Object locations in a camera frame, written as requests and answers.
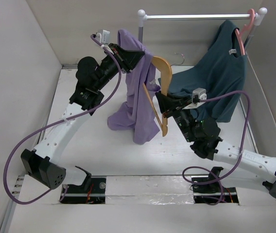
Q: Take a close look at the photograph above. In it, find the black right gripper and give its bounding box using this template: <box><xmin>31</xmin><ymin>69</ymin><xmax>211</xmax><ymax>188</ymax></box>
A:
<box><xmin>155</xmin><ymin>90</ymin><xmax>196</xmax><ymax>142</ymax></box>

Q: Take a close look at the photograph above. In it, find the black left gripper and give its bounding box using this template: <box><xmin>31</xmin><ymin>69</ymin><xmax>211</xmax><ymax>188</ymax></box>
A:
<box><xmin>94</xmin><ymin>44</ymin><xmax>145</xmax><ymax>91</ymax></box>

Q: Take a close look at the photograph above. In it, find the wooden clothes hanger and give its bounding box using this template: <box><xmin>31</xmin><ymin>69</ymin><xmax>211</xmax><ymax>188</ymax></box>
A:
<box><xmin>142</xmin><ymin>56</ymin><xmax>173</xmax><ymax>137</ymax></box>

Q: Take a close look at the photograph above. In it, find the purple t shirt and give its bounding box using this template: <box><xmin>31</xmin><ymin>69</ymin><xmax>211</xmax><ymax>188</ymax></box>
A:
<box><xmin>107</xmin><ymin>29</ymin><xmax>160</xmax><ymax>145</ymax></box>

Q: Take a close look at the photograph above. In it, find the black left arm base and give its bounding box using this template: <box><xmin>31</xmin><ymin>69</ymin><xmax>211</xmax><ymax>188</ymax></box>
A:
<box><xmin>59</xmin><ymin>166</ymin><xmax>106</xmax><ymax>204</ymax></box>

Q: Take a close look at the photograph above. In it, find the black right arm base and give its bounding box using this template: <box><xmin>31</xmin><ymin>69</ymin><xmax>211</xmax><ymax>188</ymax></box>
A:
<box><xmin>190</xmin><ymin>174</ymin><xmax>239</xmax><ymax>205</ymax></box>

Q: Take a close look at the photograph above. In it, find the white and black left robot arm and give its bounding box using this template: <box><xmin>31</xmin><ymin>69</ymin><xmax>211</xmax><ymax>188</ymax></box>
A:
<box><xmin>21</xmin><ymin>43</ymin><xmax>145</xmax><ymax>193</ymax></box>

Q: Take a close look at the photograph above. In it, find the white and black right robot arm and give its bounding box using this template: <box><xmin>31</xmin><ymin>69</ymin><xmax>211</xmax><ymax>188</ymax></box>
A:
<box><xmin>155</xmin><ymin>88</ymin><xmax>276</xmax><ymax>199</ymax></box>

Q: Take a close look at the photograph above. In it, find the dark teal t shirt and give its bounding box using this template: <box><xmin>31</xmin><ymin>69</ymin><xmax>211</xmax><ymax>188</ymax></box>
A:
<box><xmin>168</xmin><ymin>20</ymin><xmax>247</xmax><ymax>123</ymax></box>

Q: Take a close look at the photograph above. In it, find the pink plastic clothes hanger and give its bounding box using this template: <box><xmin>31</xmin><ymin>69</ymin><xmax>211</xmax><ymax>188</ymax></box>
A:
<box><xmin>234</xmin><ymin>8</ymin><xmax>257</xmax><ymax>56</ymax></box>

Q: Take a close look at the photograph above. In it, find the white and silver clothes rack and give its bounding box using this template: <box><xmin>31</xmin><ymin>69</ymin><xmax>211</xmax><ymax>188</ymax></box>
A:
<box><xmin>138</xmin><ymin>7</ymin><xmax>268</xmax><ymax>47</ymax></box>

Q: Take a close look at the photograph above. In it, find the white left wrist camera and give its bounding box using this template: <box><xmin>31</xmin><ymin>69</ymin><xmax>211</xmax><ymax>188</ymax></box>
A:
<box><xmin>95</xmin><ymin>29</ymin><xmax>110</xmax><ymax>45</ymax></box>

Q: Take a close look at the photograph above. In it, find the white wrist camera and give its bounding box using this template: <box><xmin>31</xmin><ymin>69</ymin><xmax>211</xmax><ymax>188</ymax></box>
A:
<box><xmin>183</xmin><ymin>88</ymin><xmax>207</xmax><ymax>109</ymax></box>
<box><xmin>95</xmin><ymin>29</ymin><xmax>110</xmax><ymax>45</ymax></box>

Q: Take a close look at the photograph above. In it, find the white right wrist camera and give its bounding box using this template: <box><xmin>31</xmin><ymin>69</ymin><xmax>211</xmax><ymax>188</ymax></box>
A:
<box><xmin>183</xmin><ymin>88</ymin><xmax>207</xmax><ymax>109</ymax></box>

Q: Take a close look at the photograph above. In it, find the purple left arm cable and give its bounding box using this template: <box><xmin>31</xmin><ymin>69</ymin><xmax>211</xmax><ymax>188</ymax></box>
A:
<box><xmin>3</xmin><ymin>33</ymin><xmax>126</xmax><ymax>205</ymax></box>

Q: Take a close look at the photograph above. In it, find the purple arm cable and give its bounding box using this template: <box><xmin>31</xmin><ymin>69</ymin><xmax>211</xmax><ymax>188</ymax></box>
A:
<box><xmin>182</xmin><ymin>90</ymin><xmax>251</xmax><ymax>206</ymax></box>
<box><xmin>3</xmin><ymin>33</ymin><xmax>126</xmax><ymax>205</ymax></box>

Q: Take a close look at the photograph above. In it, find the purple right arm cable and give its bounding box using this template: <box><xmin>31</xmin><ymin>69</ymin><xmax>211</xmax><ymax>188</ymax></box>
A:
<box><xmin>182</xmin><ymin>90</ymin><xmax>251</xmax><ymax>206</ymax></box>

